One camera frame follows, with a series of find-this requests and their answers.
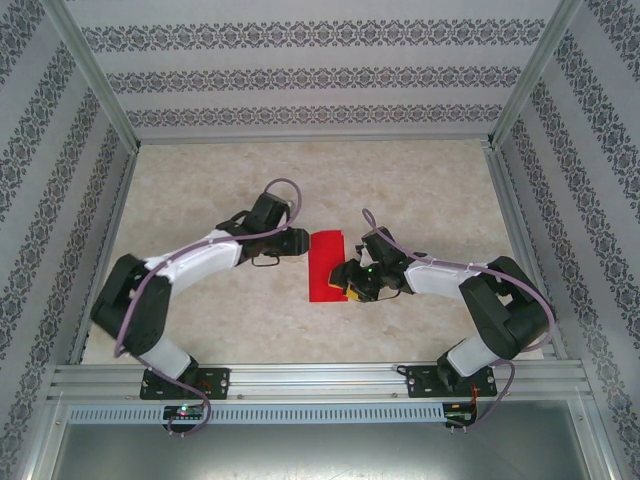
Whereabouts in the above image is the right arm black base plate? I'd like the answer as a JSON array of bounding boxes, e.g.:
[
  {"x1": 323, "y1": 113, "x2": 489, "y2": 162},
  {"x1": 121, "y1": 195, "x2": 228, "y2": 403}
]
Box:
[{"x1": 405, "y1": 363, "x2": 496, "y2": 400}]

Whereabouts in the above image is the aluminium back rail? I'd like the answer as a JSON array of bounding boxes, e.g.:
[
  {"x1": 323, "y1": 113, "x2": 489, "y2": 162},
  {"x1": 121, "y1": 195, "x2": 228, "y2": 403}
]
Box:
[{"x1": 134, "y1": 132, "x2": 494, "y2": 147}]

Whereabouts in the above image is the aluminium frame post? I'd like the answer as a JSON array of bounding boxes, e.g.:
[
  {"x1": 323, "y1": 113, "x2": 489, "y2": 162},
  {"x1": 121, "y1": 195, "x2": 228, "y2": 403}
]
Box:
[
  {"x1": 485, "y1": 0, "x2": 586, "y2": 149},
  {"x1": 42, "y1": 0, "x2": 141, "y2": 151}
]

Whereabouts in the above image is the aluminium mounting rail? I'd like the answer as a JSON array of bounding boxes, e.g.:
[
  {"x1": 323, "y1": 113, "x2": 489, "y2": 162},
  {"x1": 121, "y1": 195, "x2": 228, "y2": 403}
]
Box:
[{"x1": 47, "y1": 362, "x2": 586, "y2": 401}]

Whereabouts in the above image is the aluminium table side rail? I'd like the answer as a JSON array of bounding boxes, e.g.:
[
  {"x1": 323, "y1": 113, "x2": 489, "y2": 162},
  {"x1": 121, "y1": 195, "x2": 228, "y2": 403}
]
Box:
[
  {"x1": 68, "y1": 147, "x2": 141, "y2": 365},
  {"x1": 485, "y1": 147, "x2": 570, "y2": 360}
]

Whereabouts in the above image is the slotted grey cable tray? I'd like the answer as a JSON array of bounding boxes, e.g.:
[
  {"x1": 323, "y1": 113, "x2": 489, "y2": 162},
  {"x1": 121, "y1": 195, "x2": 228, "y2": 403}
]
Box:
[{"x1": 67, "y1": 402, "x2": 446, "y2": 426}]

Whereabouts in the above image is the aluminium frame beam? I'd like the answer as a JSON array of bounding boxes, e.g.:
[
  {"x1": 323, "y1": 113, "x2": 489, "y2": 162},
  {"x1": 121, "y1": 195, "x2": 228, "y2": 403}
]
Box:
[
  {"x1": 574, "y1": 394, "x2": 624, "y2": 480},
  {"x1": 17, "y1": 394, "x2": 69, "y2": 480}
]

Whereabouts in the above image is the grey metal sheet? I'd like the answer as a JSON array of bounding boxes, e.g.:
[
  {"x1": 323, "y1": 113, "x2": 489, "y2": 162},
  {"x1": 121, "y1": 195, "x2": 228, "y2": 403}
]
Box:
[{"x1": 49, "y1": 424, "x2": 604, "y2": 480}]

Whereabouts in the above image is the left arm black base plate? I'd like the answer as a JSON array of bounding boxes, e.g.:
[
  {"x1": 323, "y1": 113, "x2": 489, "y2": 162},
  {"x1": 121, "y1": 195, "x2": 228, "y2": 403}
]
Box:
[{"x1": 139, "y1": 367, "x2": 231, "y2": 401}]

